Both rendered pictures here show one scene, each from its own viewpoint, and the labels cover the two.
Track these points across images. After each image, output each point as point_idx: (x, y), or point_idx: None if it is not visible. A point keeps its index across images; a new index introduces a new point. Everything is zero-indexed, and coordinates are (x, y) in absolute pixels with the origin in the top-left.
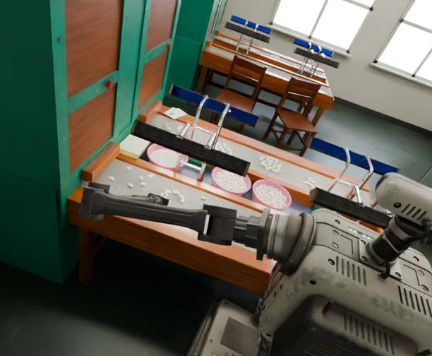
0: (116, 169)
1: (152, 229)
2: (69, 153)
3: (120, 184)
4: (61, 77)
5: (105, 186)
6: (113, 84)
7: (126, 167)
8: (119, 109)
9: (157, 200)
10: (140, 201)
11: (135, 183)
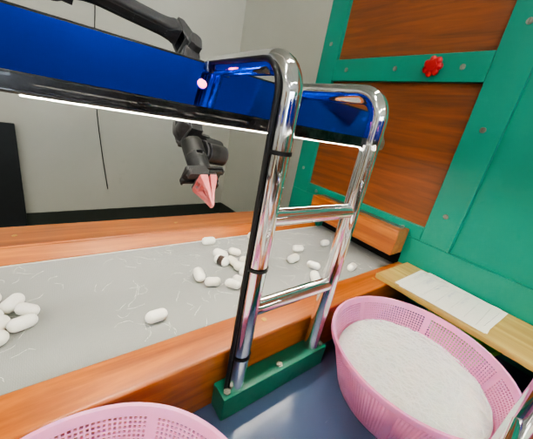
0: (353, 260)
1: (184, 215)
2: (322, 149)
3: (309, 246)
4: (337, 19)
5: (190, 38)
6: (458, 79)
7: (360, 270)
8: (473, 172)
9: (188, 136)
10: (144, 6)
11: (303, 259)
